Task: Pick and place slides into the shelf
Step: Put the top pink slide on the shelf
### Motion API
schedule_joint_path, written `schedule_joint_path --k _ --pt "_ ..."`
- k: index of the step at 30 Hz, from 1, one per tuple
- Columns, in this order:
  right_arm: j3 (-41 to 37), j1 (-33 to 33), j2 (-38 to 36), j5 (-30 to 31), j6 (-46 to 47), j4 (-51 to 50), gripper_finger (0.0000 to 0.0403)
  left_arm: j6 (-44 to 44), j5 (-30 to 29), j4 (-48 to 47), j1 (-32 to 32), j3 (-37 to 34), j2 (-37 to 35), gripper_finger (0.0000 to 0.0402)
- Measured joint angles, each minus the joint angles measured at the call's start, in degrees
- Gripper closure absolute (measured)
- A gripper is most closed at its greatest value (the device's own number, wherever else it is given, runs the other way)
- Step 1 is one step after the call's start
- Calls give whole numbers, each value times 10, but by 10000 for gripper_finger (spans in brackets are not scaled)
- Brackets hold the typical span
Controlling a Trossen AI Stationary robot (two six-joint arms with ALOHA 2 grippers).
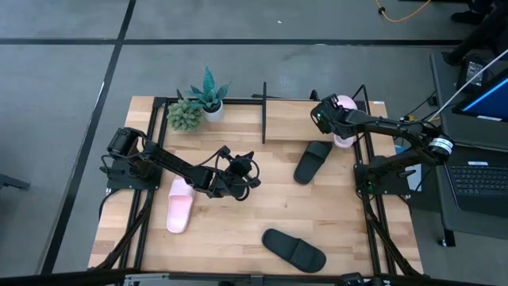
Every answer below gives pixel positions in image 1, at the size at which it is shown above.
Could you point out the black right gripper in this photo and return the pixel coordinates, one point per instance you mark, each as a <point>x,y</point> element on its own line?
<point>329,115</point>

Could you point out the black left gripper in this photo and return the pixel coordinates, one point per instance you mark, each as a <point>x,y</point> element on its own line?
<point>234,178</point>

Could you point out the pink slide sandal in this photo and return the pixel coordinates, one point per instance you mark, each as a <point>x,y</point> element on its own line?
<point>343,142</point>
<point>178,214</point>

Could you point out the black slide sandal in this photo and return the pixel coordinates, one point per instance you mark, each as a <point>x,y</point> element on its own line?
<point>311,165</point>
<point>293,250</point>

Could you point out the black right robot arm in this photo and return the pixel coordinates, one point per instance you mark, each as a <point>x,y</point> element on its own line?
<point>397,129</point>

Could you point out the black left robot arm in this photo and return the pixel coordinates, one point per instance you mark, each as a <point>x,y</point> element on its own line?
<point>170,161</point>

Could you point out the yellow plug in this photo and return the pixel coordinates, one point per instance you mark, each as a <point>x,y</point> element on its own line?
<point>405,117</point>

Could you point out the small blue object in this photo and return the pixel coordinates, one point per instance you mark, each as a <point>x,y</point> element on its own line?
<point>400,149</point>

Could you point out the round green plant patterned pot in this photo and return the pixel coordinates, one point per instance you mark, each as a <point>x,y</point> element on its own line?
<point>184,116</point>

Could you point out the spiky leaf plant white pot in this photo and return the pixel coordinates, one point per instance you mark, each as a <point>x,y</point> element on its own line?
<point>209,93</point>

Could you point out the white paper sheet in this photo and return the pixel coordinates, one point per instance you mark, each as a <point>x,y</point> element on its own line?
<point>415,178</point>

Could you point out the laptop computer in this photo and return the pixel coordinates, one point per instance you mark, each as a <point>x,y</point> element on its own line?
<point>440,79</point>

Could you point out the black device with white label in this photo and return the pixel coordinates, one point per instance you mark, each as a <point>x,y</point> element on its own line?
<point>472,71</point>

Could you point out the thin white rod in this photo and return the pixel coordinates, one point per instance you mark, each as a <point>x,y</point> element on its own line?
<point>476,78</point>

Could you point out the monitor with blue screen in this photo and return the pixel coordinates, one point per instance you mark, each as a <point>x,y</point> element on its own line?
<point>492,101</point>

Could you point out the black laptop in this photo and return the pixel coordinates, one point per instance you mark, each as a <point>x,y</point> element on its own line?
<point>484,182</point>

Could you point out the dark grey chair leg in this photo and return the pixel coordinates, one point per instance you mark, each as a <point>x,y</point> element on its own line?
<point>12,182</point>

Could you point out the wooden shelf with black frame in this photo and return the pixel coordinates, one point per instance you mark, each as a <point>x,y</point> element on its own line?
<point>289,119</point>

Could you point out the black horizontal frame beam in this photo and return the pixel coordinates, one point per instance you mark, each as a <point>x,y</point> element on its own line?
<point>238,278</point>

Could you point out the black aluminium table frame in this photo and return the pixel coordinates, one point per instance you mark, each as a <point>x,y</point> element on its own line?
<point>159,101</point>

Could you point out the silver metal bracket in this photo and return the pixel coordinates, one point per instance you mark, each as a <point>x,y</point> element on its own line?
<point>147,280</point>

